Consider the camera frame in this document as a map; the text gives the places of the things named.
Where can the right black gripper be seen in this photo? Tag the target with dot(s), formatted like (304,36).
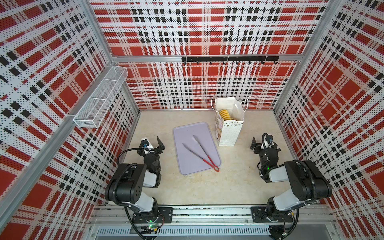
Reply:
(257,147)

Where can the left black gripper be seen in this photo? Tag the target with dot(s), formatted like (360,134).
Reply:
(159,149)

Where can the lavender plastic tray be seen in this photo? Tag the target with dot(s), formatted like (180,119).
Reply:
(195,148)

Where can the long ridged bread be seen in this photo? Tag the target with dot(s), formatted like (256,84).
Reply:
(225,115)

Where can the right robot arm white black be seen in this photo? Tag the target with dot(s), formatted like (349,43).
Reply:
(307,183)

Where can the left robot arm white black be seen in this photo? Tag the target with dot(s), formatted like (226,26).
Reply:
(126,186)

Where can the white cartoon paper bag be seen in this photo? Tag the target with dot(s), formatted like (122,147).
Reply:
(227,132)

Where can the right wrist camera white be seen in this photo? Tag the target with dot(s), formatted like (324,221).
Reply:
(268,142)

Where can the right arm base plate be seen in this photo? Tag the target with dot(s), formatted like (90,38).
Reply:
(261,215)

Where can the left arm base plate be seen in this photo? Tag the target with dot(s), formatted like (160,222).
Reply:
(165,214)

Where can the white wire mesh basket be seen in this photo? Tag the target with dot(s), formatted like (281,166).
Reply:
(98,103)

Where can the black hook rail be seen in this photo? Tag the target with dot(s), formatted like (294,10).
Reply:
(225,59)

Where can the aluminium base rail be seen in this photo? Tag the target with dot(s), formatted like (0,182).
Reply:
(228,222)

